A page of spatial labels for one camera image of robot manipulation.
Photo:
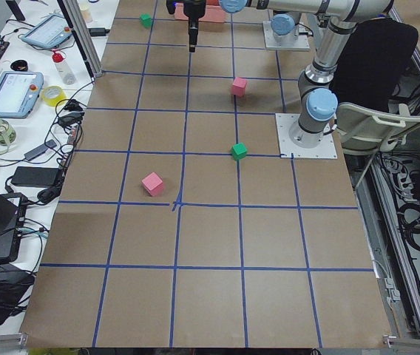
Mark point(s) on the near blue teach pendant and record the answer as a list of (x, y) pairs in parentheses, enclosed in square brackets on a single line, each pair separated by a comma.
[(19, 92)]

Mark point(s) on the white office chair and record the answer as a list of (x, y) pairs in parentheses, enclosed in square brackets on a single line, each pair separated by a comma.
[(364, 131)]

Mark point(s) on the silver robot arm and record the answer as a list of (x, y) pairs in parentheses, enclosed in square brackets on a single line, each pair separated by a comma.
[(344, 16), (282, 24)]

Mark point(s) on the aluminium frame post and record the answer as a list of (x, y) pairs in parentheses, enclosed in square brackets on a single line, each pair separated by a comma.
[(72, 14)]

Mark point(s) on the pink plastic bin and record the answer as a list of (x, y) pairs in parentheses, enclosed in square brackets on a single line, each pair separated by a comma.
[(213, 14)]

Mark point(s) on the far blue teach pendant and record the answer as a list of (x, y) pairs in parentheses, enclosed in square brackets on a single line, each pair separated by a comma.
[(49, 33)]

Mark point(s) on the pink cube near centre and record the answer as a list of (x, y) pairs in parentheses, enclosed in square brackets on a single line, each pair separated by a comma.
[(153, 184)]

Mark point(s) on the pink cube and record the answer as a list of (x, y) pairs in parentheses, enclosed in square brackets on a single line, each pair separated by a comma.
[(153, 184), (238, 86)]

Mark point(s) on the black power adapter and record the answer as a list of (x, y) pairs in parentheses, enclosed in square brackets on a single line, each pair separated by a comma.
[(27, 176)]

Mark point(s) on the yellow tape roll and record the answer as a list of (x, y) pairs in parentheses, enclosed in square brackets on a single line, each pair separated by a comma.
[(53, 96)]

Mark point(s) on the green cube by bin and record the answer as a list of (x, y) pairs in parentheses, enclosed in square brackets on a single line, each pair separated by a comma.
[(146, 20)]

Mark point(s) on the blue teach pendant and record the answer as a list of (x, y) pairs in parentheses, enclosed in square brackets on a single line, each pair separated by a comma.
[(49, 33), (19, 92)]

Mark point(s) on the green cube near base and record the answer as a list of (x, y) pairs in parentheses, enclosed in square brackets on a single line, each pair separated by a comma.
[(239, 151)]

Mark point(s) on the pink cube far side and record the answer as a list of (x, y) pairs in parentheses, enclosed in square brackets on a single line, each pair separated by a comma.
[(238, 86)]

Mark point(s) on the black round cup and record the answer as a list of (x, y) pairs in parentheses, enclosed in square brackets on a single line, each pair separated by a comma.
[(19, 65)]

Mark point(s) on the black small power brick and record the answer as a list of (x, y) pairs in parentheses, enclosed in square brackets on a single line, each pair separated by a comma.
[(98, 31)]

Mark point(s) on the person in black shirt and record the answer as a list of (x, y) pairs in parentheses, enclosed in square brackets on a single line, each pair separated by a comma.
[(372, 62)]

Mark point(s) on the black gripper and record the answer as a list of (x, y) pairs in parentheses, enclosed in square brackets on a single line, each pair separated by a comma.
[(194, 10)]

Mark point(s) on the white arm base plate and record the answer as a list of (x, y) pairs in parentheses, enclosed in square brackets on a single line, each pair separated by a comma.
[(294, 41), (296, 143)]

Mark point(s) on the clear squeeze bottle red cap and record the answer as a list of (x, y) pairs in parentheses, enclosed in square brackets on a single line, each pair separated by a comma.
[(63, 68)]

